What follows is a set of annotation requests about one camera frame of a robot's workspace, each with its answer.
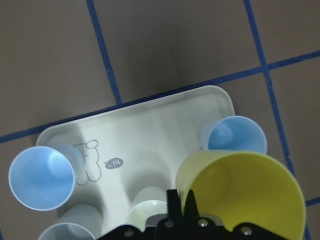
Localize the pale green cup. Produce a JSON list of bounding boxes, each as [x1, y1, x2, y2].
[[124, 186, 167, 232]]

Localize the white plastic tray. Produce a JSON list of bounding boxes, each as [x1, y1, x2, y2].
[[36, 85, 235, 232]]

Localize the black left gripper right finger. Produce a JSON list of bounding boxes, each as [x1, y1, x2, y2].
[[184, 189, 200, 221]]

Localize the light blue cup far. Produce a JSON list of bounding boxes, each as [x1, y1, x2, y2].
[[199, 115, 268, 154]]

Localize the grey plastic cup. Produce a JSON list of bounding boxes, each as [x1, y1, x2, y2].
[[38, 204, 103, 240]]

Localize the pink plastic cup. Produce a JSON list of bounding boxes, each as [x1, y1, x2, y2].
[[175, 150, 306, 240]]

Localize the blue cup near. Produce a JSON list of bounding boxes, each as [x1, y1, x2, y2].
[[8, 144, 85, 211]]

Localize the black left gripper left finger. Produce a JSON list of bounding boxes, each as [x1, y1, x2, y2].
[[166, 189, 183, 219]]

